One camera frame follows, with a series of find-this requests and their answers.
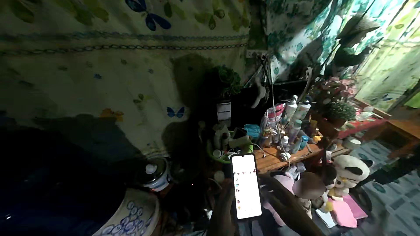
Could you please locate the long white cable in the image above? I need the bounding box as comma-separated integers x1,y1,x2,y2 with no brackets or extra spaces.
270,62,291,171

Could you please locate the magenta folded cloth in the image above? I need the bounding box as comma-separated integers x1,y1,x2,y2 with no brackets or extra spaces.
342,195,369,219

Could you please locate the pink flower bouquet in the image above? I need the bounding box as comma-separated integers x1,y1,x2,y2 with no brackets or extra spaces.
312,76,358,104

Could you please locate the wooden shelf table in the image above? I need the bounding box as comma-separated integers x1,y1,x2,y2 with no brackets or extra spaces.
253,141,350,174

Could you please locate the person's left hand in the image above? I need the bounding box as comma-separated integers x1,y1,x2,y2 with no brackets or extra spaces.
207,179,238,236

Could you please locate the white folded paper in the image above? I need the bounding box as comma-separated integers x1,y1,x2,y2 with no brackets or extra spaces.
316,209,337,229

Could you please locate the person's right forearm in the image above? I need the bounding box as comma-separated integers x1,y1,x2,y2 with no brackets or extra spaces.
284,203,326,236

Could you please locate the red cloth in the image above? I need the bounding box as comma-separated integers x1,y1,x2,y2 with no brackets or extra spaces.
338,113,389,141

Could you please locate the person's right hand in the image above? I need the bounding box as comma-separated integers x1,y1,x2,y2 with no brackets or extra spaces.
258,174,301,221

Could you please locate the white rice cooker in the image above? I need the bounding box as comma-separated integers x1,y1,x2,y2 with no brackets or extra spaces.
139,157,171,192

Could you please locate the teal floral curtain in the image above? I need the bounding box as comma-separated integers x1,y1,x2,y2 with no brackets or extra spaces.
266,0,342,82

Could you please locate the black smartphone with lit screen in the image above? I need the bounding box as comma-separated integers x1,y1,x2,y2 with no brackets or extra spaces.
231,153,263,220

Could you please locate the cream cushion with blue circles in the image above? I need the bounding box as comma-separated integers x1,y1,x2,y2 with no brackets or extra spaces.
92,187,161,236

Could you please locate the white round container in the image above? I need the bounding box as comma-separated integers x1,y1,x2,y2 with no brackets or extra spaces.
343,137,362,149

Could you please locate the white power strip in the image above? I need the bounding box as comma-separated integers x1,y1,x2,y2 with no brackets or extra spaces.
246,49,268,59

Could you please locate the small green bushy plant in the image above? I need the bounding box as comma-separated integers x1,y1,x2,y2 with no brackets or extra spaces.
324,100,356,122

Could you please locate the light yellow green curtain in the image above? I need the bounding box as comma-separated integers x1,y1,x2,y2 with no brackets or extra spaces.
348,0,420,113

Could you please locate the cream curtain with butterflies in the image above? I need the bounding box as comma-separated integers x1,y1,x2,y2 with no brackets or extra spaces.
0,0,251,158

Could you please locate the blue packet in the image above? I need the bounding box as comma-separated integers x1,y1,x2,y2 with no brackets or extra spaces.
244,124,261,138

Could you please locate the green leafy plant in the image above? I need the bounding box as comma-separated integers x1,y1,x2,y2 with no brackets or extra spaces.
213,66,243,96

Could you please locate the bright pink cloth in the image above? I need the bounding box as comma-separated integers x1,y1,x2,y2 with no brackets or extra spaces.
329,200,358,228

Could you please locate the black flat television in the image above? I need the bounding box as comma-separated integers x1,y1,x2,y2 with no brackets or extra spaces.
241,80,309,113

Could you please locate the clear bottle with teal cap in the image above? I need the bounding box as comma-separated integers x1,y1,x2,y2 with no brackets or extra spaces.
289,119,303,143

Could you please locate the white bottle with dark cap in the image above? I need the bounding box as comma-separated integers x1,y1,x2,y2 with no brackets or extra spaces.
294,97,311,121

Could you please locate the white pump bottle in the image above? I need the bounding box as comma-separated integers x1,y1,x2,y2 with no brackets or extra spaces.
283,95,299,124

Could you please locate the wooden bench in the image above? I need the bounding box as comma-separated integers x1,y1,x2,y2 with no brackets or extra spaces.
354,98,420,161

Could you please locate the green plastic basket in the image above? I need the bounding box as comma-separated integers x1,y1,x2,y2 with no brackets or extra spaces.
207,130,254,164

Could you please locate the woven brimmed hat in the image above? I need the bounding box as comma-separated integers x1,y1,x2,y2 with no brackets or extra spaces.
336,15,380,47

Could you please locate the white charging cable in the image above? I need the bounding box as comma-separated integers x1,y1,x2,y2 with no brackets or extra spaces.
251,143,267,159

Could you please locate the white plush panda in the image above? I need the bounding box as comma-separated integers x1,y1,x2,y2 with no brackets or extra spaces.
331,155,373,198

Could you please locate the pink and white plastic packet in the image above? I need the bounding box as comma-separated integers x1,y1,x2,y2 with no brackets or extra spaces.
262,104,286,132

